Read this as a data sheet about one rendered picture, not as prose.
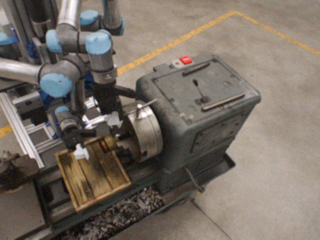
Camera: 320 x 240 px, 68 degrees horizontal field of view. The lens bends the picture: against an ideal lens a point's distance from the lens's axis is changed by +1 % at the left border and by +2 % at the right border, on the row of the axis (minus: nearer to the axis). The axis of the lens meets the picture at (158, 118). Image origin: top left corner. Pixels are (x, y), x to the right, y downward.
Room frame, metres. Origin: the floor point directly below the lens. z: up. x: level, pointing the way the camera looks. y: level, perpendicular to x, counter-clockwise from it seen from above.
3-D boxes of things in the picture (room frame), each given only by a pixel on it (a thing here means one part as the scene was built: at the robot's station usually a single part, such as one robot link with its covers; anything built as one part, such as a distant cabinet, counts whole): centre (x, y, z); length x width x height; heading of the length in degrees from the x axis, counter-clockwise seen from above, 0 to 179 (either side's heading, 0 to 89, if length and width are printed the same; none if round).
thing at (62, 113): (0.76, 0.51, 1.07); 0.11 x 0.08 x 0.09; 39
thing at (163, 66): (1.09, 0.03, 1.24); 0.09 x 0.08 x 0.03; 129
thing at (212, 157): (1.01, -0.19, 0.43); 0.60 x 0.48 x 0.86; 129
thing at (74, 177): (0.57, 0.32, 0.89); 0.36 x 0.30 x 0.04; 39
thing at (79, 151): (0.55, 0.35, 1.10); 0.09 x 0.06 x 0.03; 39
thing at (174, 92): (1.01, -0.19, 1.06); 0.59 x 0.48 x 0.39; 129
